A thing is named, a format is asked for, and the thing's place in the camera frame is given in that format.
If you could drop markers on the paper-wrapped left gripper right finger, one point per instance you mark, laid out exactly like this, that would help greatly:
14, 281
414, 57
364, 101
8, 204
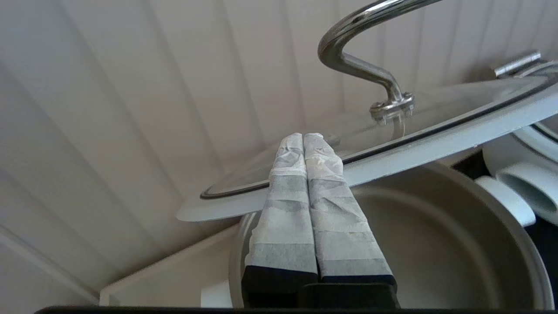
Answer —
344, 231

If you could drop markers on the paper-wrapped left gripper left finger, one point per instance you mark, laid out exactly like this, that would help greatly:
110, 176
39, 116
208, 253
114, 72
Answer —
283, 226

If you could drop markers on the white pot with steel insert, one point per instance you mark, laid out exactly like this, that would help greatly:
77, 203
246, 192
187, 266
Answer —
514, 174
436, 244

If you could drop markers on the steel hinge bracket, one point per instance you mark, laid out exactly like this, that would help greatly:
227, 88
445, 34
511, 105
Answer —
518, 64

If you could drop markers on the glass lid with white rim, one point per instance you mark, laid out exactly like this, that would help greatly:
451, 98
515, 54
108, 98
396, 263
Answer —
418, 152

